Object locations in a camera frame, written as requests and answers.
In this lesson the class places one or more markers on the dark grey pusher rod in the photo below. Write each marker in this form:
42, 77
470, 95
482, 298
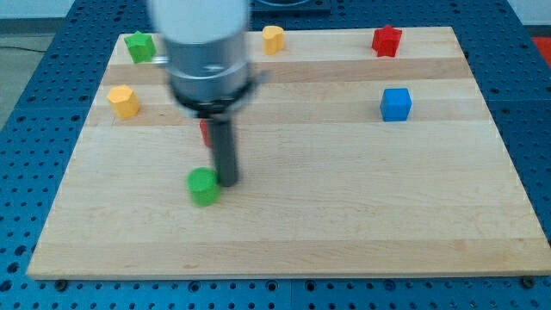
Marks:
223, 151

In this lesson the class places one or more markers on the green cylinder block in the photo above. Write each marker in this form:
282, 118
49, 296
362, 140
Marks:
203, 187

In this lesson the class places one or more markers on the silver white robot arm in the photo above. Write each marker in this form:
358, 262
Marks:
209, 68

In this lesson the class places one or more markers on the red cylinder block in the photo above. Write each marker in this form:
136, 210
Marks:
204, 133

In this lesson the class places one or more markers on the yellow hexagon block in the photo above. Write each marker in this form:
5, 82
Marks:
123, 101

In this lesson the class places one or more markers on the yellow heart block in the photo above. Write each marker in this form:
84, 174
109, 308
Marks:
273, 39

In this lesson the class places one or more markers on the green star block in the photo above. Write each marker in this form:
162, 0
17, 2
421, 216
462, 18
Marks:
141, 47

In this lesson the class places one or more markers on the light wooden board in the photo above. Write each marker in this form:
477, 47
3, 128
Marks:
326, 189

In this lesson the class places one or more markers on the blue cube block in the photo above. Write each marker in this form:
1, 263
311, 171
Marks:
396, 104

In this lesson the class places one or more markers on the red star block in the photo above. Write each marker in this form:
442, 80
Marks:
386, 41

